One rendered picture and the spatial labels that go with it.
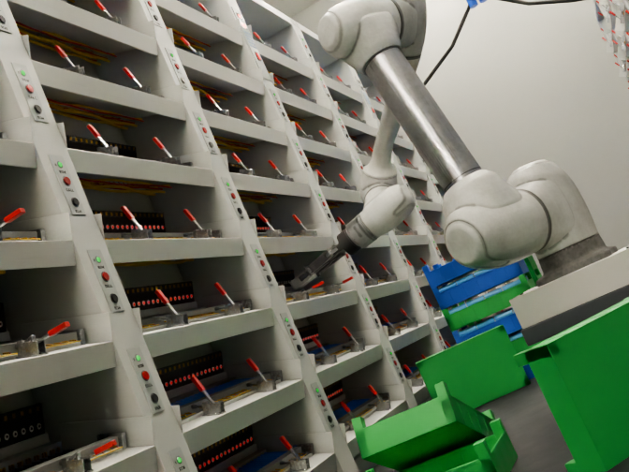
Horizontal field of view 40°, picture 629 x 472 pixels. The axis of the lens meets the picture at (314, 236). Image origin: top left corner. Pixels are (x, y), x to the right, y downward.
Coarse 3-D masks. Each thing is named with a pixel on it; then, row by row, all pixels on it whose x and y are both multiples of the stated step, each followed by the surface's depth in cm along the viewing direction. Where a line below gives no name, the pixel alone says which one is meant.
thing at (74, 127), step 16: (64, 0) 234; (32, 48) 208; (48, 64) 212; (64, 64) 219; (80, 64) 226; (80, 128) 212; (96, 128) 219; (112, 128) 226; (96, 192) 205; (112, 192) 212; (96, 208) 202; (112, 208) 208; (128, 208) 215; (144, 208) 222; (256, 208) 291; (272, 256) 284; (128, 272) 202; (144, 272) 208; (160, 272) 215; (176, 272) 222; (304, 320) 284; (176, 352) 204; (192, 352) 211; (208, 352) 218
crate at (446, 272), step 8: (448, 264) 289; (456, 264) 288; (424, 272) 292; (432, 272) 291; (440, 272) 290; (448, 272) 289; (456, 272) 288; (464, 272) 287; (472, 272) 305; (432, 280) 291; (440, 280) 290; (448, 280) 289
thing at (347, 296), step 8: (312, 280) 285; (320, 280) 284; (328, 280) 283; (336, 280) 282; (352, 280) 280; (280, 288) 224; (288, 288) 276; (304, 288) 286; (344, 288) 281; (352, 288) 280; (320, 296) 257; (328, 296) 254; (336, 296) 261; (344, 296) 268; (352, 296) 275; (288, 304) 225; (296, 304) 230; (304, 304) 235; (312, 304) 241; (320, 304) 247; (328, 304) 253; (336, 304) 260; (344, 304) 267; (352, 304) 274; (296, 312) 229; (304, 312) 234; (312, 312) 240; (320, 312) 246
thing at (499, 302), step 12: (528, 276) 298; (516, 288) 282; (528, 288) 280; (492, 300) 284; (504, 300) 283; (444, 312) 289; (456, 312) 288; (468, 312) 287; (480, 312) 285; (492, 312) 284; (456, 324) 288; (468, 324) 287
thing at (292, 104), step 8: (272, 80) 300; (280, 96) 304; (288, 96) 312; (296, 96) 319; (288, 104) 311; (296, 104) 318; (304, 104) 327; (312, 104) 335; (320, 104) 358; (328, 104) 357; (288, 112) 344; (296, 112) 347; (304, 112) 349; (312, 112) 334; (320, 112) 343; (328, 112) 352; (304, 120) 356
